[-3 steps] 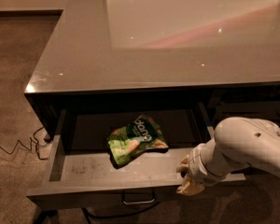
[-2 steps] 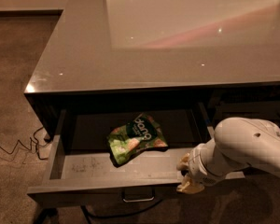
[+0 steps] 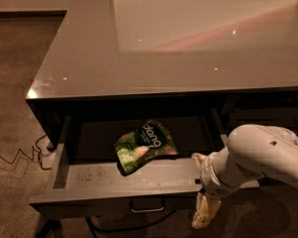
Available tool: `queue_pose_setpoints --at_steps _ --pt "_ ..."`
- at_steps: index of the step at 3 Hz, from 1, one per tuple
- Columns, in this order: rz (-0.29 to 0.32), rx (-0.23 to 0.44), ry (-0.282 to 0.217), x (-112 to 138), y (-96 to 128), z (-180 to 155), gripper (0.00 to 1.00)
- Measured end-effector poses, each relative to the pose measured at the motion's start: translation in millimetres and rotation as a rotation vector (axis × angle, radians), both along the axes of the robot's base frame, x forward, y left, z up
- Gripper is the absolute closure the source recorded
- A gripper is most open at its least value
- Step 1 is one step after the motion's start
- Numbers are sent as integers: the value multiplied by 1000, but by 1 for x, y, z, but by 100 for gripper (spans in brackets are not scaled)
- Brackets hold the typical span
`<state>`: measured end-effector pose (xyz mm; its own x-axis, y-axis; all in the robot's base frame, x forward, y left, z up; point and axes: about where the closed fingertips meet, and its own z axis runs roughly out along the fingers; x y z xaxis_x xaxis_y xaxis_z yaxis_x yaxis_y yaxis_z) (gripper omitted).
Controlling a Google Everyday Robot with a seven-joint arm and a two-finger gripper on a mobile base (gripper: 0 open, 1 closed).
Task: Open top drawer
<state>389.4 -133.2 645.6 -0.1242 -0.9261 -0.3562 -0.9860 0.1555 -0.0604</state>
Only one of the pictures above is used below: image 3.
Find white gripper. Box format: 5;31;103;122
192;152;239;229

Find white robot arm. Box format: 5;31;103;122
192;124;298;229

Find dark cabinet with glossy top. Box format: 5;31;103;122
25;0;298;186

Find green snack bag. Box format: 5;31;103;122
114;119;179;176

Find thin black zigzag wire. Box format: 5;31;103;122
0;134;58;171

